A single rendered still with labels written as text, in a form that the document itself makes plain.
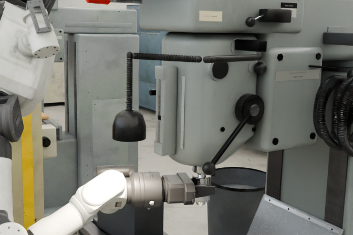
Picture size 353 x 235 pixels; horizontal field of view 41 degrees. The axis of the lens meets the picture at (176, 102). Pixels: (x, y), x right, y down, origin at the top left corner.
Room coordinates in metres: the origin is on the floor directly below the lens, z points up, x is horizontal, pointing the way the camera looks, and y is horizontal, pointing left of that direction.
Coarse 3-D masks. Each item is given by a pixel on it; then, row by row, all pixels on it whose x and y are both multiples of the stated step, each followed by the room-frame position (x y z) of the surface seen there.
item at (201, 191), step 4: (196, 188) 1.12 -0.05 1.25; (200, 188) 1.12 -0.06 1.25; (204, 188) 1.13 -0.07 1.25; (208, 188) 1.13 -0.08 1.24; (212, 188) 1.13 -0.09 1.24; (196, 192) 1.12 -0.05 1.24; (200, 192) 1.12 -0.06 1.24; (204, 192) 1.13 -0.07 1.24; (208, 192) 1.13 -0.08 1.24; (212, 192) 1.13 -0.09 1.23; (196, 196) 1.12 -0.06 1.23; (200, 196) 1.12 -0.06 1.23; (204, 196) 1.13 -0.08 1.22
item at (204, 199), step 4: (192, 180) 1.15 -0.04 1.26; (196, 184) 1.14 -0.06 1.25; (200, 184) 1.14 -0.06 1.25; (204, 184) 1.14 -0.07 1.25; (208, 184) 1.14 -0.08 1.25; (208, 196) 1.14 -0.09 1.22; (196, 200) 1.14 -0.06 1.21; (200, 200) 1.14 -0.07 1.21; (204, 200) 1.14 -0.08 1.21; (208, 200) 1.14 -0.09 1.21
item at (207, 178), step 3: (195, 174) 1.16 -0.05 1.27; (192, 177) 1.15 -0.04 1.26; (195, 177) 1.14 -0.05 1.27; (198, 177) 1.14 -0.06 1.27; (201, 177) 1.14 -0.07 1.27; (204, 177) 1.14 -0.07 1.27; (207, 177) 1.14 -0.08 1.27; (210, 177) 1.15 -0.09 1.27; (195, 180) 1.14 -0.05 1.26; (198, 180) 1.14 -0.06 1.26; (201, 180) 1.14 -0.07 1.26; (204, 180) 1.14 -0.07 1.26; (207, 180) 1.14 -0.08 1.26
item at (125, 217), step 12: (108, 216) 1.51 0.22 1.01; (120, 216) 1.45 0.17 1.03; (132, 216) 1.40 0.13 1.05; (144, 216) 1.42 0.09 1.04; (156, 216) 1.45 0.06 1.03; (108, 228) 1.51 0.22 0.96; (120, 228) 1.45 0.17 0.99; (132, 228) 1.40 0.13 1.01; (144, 228) 1.42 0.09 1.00; (156, 228) 1.45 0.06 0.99
